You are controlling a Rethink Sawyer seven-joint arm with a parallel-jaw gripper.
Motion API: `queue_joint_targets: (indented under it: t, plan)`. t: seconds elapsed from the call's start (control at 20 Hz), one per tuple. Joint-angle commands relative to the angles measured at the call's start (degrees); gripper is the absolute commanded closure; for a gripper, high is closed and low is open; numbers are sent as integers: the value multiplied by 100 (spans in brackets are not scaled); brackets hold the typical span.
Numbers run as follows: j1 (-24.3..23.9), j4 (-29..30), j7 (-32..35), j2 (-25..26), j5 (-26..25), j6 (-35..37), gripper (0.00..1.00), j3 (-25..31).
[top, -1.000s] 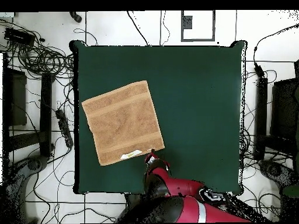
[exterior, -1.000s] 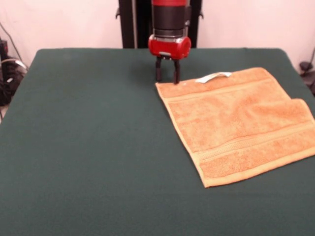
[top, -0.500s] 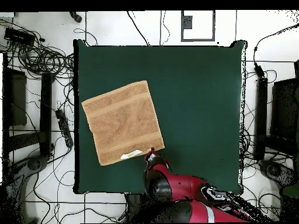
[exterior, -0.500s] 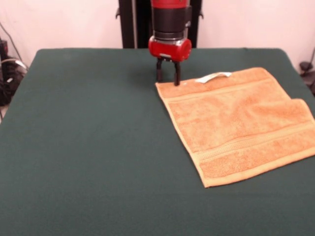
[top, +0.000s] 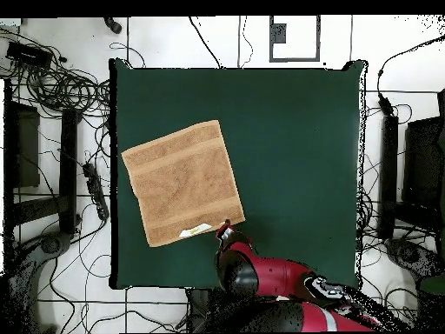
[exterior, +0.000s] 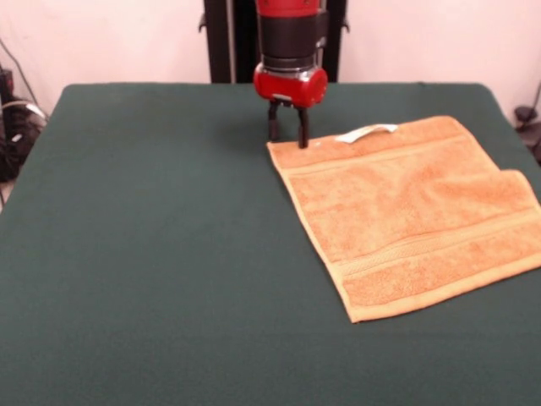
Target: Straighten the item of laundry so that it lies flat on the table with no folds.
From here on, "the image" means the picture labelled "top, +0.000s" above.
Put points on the black adapter box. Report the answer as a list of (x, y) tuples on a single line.
[(27, 54)]

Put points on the black power strip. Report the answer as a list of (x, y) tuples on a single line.
[(95, 189)]

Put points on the tan terry towel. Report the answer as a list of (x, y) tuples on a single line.
[(180, 181)]

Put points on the black frame stand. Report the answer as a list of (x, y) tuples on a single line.
[(388, 167), (68, 167)]

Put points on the dark square block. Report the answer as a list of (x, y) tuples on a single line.
[(278, 33)]

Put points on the grey rectangular frame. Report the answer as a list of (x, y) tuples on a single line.
[(294, 60)]

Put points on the dark stand base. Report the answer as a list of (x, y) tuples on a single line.
[(408, 254), (52, 243)]

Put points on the dark green table cloth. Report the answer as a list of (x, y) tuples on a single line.
[(295, 156)]

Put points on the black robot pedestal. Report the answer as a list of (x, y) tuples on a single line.
[(198, 306)]

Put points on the green object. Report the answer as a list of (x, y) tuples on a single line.
[(433, 285)]

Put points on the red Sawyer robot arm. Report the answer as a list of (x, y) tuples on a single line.
[(278, 278)]

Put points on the black hook-shaped object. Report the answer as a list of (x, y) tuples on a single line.
[(113, 26)]

